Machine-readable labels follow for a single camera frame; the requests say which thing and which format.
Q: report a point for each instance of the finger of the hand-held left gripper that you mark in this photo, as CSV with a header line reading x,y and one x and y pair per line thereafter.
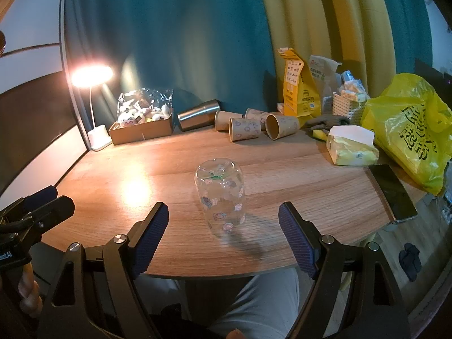
x,y
41,196
53,212

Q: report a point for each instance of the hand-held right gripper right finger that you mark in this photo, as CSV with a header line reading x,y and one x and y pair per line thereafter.
x,y
296,241

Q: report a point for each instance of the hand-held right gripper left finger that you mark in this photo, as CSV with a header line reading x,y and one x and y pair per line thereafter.
x,y
152,241

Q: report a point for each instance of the clear printed glass cup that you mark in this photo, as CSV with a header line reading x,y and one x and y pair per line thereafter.
x,y
219,197

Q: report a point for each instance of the brown printed paper cup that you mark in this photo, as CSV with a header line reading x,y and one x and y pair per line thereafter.
x,y
258,114
283,125
245,130
221,120

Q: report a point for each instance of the person's left hand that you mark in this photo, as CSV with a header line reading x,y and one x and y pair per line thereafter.
x,y
30,289

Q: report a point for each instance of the person's legs in grey pants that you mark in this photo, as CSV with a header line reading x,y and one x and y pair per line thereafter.
x,y
247,300

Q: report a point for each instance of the white desk lamp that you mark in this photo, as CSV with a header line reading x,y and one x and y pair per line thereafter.
x,y
99,136

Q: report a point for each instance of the yellow tissue pack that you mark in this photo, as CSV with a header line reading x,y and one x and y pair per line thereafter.
x,y
349,152

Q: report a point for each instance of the brown cardboard box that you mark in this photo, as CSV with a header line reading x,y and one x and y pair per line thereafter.
x,y
141,132

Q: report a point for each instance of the black smartphone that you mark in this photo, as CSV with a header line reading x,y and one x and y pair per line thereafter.
x,y
393,192

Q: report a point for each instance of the dark slippers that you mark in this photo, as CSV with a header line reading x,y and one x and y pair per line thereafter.
x,y
410,261

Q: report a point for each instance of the grey glove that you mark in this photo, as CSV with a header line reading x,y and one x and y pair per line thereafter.
x,y
325,120

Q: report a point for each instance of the stainless steel tumbler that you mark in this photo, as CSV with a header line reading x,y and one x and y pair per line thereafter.
x,y
197,116

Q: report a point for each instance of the white woven basket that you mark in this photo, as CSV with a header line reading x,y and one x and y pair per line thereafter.
x,y
345,108

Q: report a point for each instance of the yellow paper bag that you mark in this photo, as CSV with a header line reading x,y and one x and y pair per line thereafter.
x,y
298,91

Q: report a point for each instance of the yellow plastic bag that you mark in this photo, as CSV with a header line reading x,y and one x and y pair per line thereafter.
x,y
406,123

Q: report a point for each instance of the tissue packets in basket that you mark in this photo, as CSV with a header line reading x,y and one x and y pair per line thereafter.
x,y
353,90

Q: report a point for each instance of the white plastic package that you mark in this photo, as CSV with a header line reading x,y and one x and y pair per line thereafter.
x,y
325,76

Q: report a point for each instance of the teal curtain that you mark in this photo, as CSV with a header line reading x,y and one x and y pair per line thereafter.
x,y
169,35

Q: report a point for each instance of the yellow curtain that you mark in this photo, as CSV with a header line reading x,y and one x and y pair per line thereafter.
x,y
317,17

